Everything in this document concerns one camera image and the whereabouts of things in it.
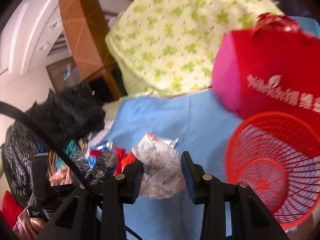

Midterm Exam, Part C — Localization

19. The red cloth scrap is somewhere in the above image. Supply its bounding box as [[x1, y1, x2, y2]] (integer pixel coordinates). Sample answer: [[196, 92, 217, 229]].
[[114, 147, 136, 175]]

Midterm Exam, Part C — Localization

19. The white paper wrapper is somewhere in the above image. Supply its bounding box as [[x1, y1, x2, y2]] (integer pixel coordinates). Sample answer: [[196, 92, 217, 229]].
[[132, 141, 185, 199]]

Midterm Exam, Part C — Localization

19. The red white cardboard box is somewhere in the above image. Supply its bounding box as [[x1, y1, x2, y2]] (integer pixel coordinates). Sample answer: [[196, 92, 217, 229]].
[[138, 132, 179, 148]]

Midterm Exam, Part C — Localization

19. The pink sleeve left forearm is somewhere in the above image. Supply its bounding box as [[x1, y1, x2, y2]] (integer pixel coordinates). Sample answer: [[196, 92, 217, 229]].
[[12, 208, 38, 240]]

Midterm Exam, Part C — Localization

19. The black plastic bag trash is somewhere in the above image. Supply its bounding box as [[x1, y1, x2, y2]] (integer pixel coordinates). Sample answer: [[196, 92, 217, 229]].
[[72, 151, 118, 186]]

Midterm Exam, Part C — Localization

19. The person's left hand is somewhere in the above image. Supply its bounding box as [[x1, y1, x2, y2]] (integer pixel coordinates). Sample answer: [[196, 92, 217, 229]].
[[30, 217, 47, 233]]

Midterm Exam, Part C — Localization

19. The light blue bed blanket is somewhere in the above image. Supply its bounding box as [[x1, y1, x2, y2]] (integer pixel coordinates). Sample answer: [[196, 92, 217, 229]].
[[94, 89, 247, 240]]

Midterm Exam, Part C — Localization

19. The red plastic mesh basket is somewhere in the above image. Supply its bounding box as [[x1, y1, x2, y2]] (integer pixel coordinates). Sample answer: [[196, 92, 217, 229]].
[[225, 112, 319, 230]]

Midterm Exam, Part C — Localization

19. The black clothes pile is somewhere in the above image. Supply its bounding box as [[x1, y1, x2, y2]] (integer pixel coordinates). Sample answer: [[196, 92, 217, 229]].
[[26, 85, 106, 148]]

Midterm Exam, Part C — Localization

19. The red gift bag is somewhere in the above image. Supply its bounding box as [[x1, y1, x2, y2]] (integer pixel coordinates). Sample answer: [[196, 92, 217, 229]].
[[212, 13, 319, 131]]

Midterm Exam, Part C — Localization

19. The green clover patterned quilt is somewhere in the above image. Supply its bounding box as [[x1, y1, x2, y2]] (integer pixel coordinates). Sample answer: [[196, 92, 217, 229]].
[[106, 0, 281, 96]]

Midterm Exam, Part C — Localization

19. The wooden headboard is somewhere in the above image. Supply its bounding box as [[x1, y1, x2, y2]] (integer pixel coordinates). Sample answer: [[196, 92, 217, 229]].
[[59, 0, 121, 100]]

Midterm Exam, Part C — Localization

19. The black cable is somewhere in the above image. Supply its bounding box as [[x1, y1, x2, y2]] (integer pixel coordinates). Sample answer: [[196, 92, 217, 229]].
[[0, 101, 93, 193]]

